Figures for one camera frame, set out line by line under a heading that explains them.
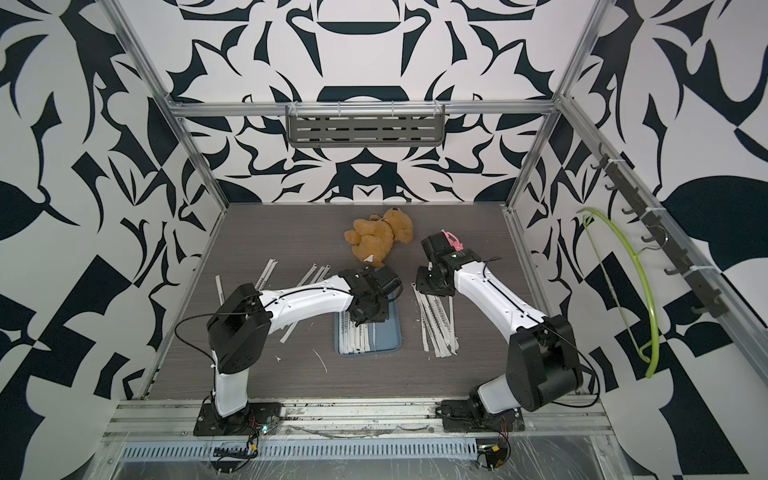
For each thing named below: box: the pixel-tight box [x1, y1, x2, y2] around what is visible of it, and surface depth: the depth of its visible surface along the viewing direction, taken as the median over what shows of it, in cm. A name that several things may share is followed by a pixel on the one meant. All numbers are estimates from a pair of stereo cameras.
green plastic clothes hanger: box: [576, 207, 660, 378], surface depth 67 cm
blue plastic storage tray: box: [334, 294, 402, 357], surface depth 87 cm
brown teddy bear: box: [344, 208, 414, 268], surface depth 101 cm
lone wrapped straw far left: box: [215, 275, 225, 306], surface depth 98 cm
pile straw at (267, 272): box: [254, 258, 279, 291], surface depth 103 cm
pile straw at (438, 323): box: [411, 282, 460, 358], surface depth 91 cm
